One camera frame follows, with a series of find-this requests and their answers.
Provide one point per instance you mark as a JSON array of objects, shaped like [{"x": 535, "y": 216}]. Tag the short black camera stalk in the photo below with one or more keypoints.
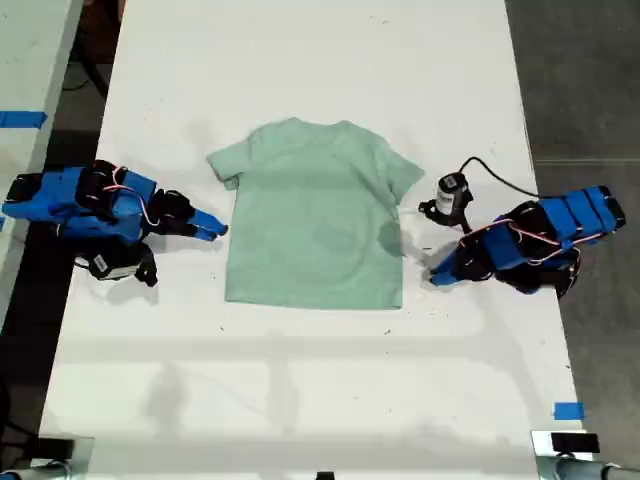
[
  {"x": 147, "y": 265},
  {"x": 432, "y": 207}
]

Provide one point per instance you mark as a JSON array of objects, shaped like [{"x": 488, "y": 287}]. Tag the small black box silver plate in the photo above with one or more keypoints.
[
  {"x": 575, "y": 442},
  {"x": 57, "y": 446}
]

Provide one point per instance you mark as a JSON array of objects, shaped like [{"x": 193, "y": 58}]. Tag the grey metal clamp tube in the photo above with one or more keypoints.
[
  {"x": 585, "y": 470},
  {"x": 35, "y": 472}
]

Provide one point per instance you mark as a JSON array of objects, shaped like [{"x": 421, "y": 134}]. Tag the long blue tape strip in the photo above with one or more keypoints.
[{"x": 22, "y": 120}]

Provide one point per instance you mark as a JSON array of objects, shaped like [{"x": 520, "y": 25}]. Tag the small black clip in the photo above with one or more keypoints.
[{"x": 325, "y": 475}]

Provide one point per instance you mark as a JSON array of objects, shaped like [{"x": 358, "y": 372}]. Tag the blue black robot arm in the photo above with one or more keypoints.
[
  {"x": 55, "y": 200},
  {"x": 585, "y": 210}
]

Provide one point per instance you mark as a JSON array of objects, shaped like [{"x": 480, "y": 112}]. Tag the pale green T-shirt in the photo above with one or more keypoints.
[{"x": 315, "y": 220}]

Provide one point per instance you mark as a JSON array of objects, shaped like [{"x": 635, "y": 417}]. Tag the white side table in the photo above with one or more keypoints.
[{"x": 30, "y": 60}]

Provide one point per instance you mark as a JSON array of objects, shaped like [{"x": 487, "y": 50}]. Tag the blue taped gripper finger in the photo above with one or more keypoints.
[
  {"x": 446, "y": 281},
  {"x": 446, "y": 264},
  {"x": 205, "y": 235},
  {"x": 210, "y": 221}
]

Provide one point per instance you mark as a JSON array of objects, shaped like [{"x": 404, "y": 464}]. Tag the small blue tape patch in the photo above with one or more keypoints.
[{"x": 569, "y": 411}]

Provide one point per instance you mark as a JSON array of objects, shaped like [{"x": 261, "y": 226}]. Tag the black camera box white label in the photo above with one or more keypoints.
[
  {"x": 450, "y": 192},
  {"x": 102, "y": 264}
]

